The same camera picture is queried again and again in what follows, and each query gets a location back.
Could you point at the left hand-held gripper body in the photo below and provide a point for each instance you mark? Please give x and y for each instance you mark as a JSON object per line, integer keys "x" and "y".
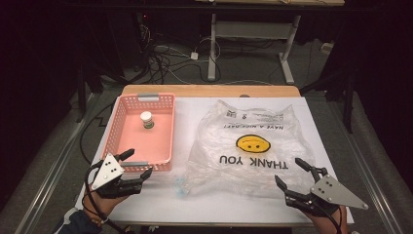
{"x": 107, "y": 172}

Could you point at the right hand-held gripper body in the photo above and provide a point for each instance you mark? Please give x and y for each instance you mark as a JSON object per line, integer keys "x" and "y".
{"x": 328, "y": 193}

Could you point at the pink plastic basket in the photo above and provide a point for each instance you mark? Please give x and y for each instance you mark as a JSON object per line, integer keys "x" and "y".
{"x": 142, "y": 143}

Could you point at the clear plastic bag smiley print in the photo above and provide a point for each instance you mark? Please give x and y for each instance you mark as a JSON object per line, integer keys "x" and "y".
{"x": 246, "y": 162}

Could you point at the person's right hand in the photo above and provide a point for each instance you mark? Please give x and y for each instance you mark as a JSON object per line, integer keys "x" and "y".
{"x": 323, "y": 224}

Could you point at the person's left hand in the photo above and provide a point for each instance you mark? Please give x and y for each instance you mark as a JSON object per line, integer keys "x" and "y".
{"x": 100, "y": 204}

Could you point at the white table sheet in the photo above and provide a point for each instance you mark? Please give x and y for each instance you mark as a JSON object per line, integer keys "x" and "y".
{"x": 191, "y": 107}

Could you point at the wooden table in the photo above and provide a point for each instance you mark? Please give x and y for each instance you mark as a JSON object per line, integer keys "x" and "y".
{"x": 211, "y": 90}

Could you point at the white floor box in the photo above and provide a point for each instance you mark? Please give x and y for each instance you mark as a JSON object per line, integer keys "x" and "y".
{"x": 326, "y": 47}

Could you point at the white power adapter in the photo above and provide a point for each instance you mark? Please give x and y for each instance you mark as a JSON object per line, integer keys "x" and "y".
{"x": 194, "y": 55}

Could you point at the white-legged desk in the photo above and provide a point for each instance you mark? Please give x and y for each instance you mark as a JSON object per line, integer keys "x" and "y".
{"x": 212, "y": 48}

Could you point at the metal floor rail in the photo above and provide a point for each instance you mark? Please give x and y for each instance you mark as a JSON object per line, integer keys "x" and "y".
{"x": 55, "y": 169}
{"x": 373, "y": 188}

